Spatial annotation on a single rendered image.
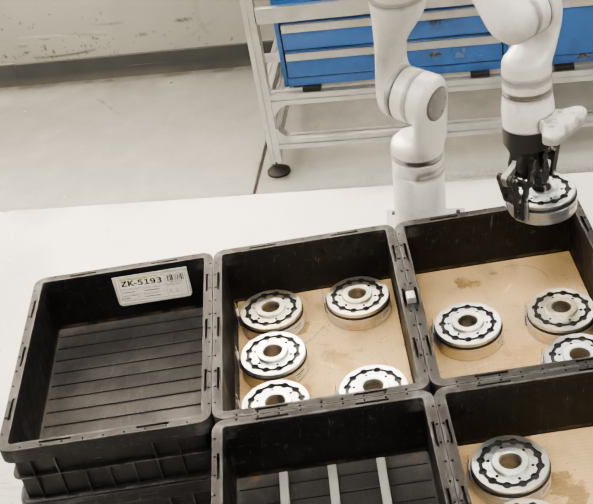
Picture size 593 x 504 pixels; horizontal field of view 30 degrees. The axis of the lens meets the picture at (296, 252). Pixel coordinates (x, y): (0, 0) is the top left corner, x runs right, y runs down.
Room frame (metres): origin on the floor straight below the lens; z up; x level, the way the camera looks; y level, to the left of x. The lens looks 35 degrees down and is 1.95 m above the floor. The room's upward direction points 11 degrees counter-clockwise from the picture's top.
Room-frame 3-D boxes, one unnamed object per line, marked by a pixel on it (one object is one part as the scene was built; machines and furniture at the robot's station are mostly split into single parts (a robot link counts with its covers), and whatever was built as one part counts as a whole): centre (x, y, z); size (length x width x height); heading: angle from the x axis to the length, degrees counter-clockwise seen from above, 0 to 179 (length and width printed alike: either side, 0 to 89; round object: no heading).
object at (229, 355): (1.29, -0.01, 0.87); 0.40 x 0.30 x 0.11; 177
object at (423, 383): (1.29, -0.01, 0.92); 0.40 x 0.30 x 0.02; 177
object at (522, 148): (1.36, -0.36, 1.10); 0.08 x 0.08 x 0.09
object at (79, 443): (1.30, 0.29, 0.92); 0.40 x 0.30 x 0.02; 177
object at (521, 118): (1.34, -0.37, 1.17); 0.11 x 0.09 x 0.06; 41
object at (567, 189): (1.38, -0.38, 1.01); 0.10 x 0.10 x 0.01
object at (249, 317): (1.40, 0.06, 0.86); 0.10 x 0.10 x 0.01
